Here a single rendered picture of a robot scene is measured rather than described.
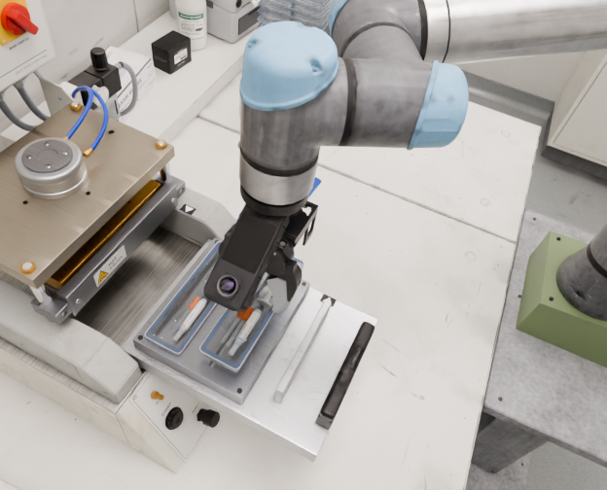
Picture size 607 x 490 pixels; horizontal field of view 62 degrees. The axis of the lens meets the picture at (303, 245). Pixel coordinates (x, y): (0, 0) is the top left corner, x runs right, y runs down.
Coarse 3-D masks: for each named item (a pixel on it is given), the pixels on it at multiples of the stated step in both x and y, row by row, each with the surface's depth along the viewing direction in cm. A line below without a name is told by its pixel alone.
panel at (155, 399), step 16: (144, 384) 70; (160, 384) 73; (128, 400) 68; (144, 400) 70; (160, 400) 73; (176, 400) 76; (192, 400) 79; (144, 416) 71; (160, 416) 74; (192, 416) 80; (160, 432) 74; (176, 432) 77; (192, 432) 80; (176, 448) 77; (192, 448) 81
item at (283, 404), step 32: (320, 320) 69; (352, 320) 75; (128, 352) 67; (288, 352) 70; (320, 352) 71; (192, 384) 66; (256, 384) 67; (288, 384) 64; (320, 384) 68; (256, 416) 64; (288, 416) 65
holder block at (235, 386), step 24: (216, 240) 77; (216, 312) 70; (288, 312) 71; (144, 336) 66; (264, 336) 68; (168, 360) 65; (192, 360) 65; (264, 360) 66; (216, 384) 64; (240, 384) 64
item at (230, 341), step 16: (256, 304) 66; (224, 320) 64; (240, 320) 64; (256, 320) 64; (208, 336) 62; (224, 336) 63; (240, 336) 63; (256, 336) 63; (208, 352) 61; (224, 352) 61; (240, 352) 62
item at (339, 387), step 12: (372, 324) 70; (360, 336) 69; (360, 348) 68; (348, 360) 66; (360, 360) 67; (348, 372) 65; (336, 384) 64; (348, 384) 64; (336, 396) 63; (324, 408) 62; (336, 408) 62; (324, 420) 63
